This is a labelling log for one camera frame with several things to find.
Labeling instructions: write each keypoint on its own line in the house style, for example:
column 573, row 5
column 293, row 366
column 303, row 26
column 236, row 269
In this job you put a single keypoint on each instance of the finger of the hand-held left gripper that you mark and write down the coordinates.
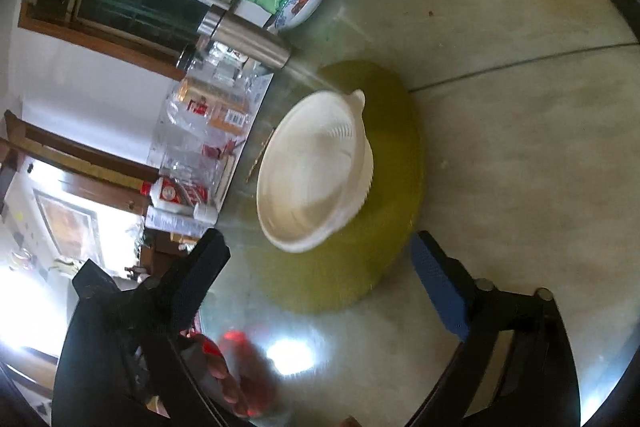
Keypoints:
column 95, row 277

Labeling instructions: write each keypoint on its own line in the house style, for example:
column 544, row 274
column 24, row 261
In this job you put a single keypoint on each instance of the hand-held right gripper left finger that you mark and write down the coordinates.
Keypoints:
column 197, row 279

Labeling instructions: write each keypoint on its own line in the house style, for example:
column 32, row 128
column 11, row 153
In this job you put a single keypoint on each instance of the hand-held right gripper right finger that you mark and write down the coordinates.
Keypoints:
column 440, row 292

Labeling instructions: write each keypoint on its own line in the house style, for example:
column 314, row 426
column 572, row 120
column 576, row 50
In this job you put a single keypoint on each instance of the large cream ribbed bowl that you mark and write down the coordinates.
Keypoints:
column 300, row 217

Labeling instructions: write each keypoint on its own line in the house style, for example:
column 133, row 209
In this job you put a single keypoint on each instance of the medium cream ribbed bowl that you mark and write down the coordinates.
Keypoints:
column 325, row 147

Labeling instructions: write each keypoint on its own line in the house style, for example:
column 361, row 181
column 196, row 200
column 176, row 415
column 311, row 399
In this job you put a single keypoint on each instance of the person's left hand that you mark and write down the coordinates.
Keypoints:
column 227, row 382

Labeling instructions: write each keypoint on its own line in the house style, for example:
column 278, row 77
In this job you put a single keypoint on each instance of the white lotion tube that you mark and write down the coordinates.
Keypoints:
column 180, row 217

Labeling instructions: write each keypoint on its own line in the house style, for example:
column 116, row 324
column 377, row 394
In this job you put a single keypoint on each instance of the red and white tube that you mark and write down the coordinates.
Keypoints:
column 175, row 192

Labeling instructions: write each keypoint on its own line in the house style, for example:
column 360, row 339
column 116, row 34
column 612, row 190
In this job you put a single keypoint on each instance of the round gold mat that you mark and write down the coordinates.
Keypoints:
column 380, row 207

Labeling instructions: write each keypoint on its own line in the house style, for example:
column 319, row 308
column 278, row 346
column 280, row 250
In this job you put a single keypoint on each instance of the clear plastic bags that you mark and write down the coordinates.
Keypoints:
column 195, row 142

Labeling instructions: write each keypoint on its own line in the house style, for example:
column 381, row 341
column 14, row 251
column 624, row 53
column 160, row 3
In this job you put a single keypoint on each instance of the amber bottle with red cap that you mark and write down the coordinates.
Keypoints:
column 225, row 119

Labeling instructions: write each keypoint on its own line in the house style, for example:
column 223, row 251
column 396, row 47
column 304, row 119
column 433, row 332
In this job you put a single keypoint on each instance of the clear jar with black lid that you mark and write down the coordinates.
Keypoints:
column 200, row 57

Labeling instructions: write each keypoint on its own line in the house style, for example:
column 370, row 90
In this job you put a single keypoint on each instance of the stainless steel thermos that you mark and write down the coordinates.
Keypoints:
column 245, row 39

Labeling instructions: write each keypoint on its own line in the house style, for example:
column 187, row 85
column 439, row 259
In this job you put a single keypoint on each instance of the framed wall picture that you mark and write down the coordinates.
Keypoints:
column 67, row 224

